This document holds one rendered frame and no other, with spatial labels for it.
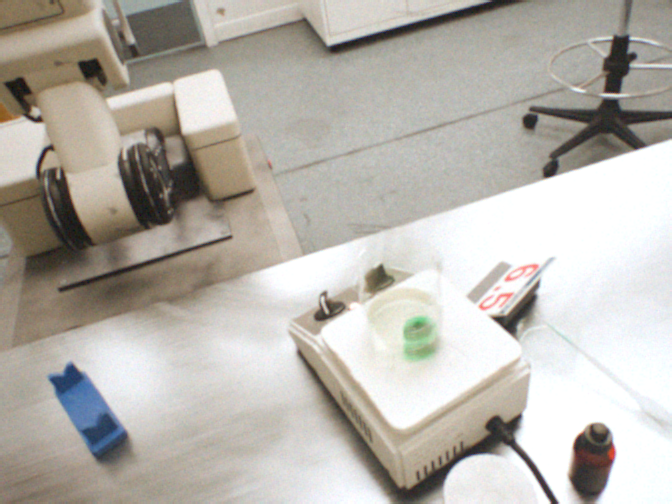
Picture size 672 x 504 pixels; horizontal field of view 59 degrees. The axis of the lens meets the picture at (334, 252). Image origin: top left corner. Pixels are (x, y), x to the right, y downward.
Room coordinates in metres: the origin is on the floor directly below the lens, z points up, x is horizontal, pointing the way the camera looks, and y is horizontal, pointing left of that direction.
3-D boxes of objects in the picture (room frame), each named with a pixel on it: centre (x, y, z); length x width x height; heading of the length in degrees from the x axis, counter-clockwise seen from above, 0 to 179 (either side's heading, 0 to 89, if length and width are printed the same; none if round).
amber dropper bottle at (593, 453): (0.20, -0.16, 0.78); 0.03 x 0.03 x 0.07
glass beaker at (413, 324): (0.30, -0.04, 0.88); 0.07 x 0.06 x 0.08; 105
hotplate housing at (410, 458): (0.32, -0.04, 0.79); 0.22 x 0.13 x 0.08; 22
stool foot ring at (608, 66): (1.61, -0.96, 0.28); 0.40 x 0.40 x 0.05
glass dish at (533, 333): (0.33, -0.17, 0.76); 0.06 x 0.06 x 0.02
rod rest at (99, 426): (0.36, 0.26, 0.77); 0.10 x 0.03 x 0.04; 33
